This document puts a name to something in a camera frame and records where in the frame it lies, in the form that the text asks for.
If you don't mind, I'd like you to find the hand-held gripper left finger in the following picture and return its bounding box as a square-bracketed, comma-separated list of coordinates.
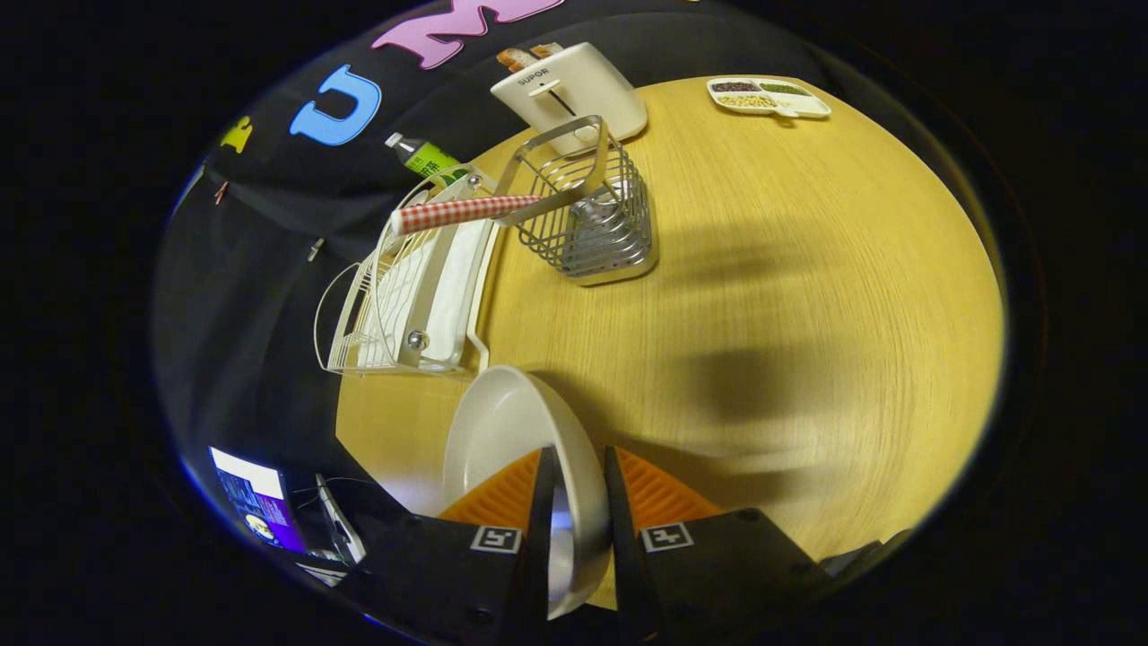
[359, 446, 562, 646]

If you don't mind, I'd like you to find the white plate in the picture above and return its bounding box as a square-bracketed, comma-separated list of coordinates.
[442, 364, 613, 620]

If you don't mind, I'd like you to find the white keyboard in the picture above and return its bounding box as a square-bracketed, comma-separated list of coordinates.
[314, 473, 367, 564]

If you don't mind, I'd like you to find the white divided dish with beans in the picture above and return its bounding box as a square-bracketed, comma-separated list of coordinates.
[706, 76, 832, 120]

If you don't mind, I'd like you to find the black backdrop cloth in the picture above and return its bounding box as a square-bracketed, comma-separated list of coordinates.
[152, 0, 826, 512]

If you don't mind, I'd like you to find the white wire dish rack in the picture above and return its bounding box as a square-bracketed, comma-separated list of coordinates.
[313, 166, 503, 376]

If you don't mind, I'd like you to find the green tea bottle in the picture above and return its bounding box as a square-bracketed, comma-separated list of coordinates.
[386, 133, 472, 188]

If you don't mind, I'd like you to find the metal wire basket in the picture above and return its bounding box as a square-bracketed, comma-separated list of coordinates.
[495, 115, 660, 288]

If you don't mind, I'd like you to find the computer monitor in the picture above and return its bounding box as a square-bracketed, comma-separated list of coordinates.
[209, 446, 308, 554]

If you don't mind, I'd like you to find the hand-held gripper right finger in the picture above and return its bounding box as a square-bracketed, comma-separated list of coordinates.
[603, 445, 831, 646]

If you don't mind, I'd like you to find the spoon with red checked handle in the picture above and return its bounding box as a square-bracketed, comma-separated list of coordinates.
[391, 184, 620, 236]

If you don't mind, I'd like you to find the white toaster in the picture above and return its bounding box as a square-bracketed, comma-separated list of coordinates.
[490, 41, 648, 158]

